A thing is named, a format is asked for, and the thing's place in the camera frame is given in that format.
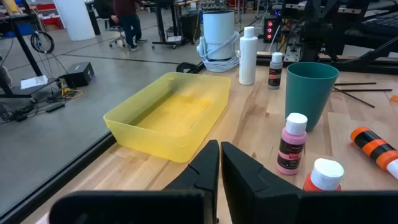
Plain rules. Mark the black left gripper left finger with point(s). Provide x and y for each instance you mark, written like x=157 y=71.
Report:
x=199 y=174

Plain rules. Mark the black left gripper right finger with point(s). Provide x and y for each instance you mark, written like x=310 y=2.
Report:
x=248 y=193

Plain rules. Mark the teal plastic cup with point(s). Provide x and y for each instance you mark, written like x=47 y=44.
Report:
x=311 y=96

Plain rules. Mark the tall white bottle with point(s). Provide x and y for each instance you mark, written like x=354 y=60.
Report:
x=247 y=62

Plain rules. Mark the brown bottle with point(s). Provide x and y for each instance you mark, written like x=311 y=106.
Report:
x=275 y=71

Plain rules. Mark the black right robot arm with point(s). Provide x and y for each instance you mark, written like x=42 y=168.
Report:
x=317 y=34

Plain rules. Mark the small pink paint bottle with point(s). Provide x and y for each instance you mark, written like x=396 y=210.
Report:
x=291 y=146

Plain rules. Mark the small red paint bottle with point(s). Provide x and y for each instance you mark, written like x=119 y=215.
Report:
x=326 y=174

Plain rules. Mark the small orange paint bottle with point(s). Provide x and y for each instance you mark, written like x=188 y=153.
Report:
x=373 y=147

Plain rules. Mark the yellow plastic bin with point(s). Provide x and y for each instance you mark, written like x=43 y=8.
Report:
x=174 y=124

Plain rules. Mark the black computer tower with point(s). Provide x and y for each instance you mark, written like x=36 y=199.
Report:
x=189 y=26

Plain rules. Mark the black standing desk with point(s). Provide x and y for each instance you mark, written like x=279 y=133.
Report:
x=161 y=25

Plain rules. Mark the black floor box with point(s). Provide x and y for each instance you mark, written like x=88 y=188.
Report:
x=79 y=74

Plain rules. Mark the grey office chair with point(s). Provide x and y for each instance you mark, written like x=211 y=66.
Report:
x=117 y=39

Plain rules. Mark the black floor power brick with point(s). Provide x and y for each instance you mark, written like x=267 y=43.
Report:
x=55 y=107

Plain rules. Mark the black box red lights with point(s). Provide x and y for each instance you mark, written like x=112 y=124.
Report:
x=270 y=29

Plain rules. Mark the person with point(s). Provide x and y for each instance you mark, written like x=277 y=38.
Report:
x=127 y=18

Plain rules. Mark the orange tipped paintbrush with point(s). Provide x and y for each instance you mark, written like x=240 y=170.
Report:
x=394 y=99

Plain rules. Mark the white paper sheet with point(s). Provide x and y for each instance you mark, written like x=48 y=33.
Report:
x=34 y=82

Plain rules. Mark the white round column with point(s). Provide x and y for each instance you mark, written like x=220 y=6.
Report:
x=76 y=21

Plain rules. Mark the black workbench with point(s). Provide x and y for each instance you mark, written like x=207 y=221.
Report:
x=28 y=53

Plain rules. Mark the grey laptop computer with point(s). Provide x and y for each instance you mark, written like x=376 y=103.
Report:
x=382 y=23

